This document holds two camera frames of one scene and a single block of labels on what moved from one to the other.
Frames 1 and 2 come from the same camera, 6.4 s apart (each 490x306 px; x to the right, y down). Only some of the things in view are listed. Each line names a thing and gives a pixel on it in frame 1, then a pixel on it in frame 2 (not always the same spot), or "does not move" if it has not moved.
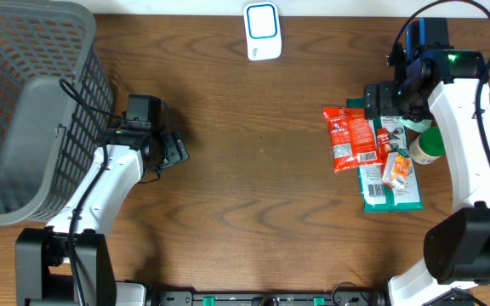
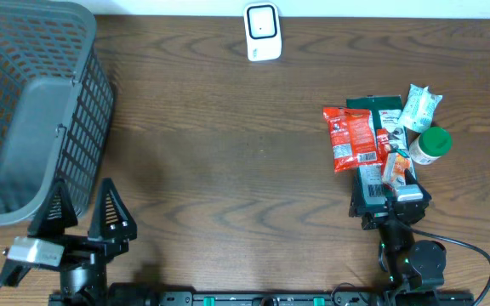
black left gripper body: (173, 151) to (76, 262)
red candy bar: (384, 144) does not move
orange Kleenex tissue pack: (396, 170) does not move
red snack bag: (352, 138) does not move
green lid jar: (427, 146) does not move
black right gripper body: (393, 102) to (374, 219)
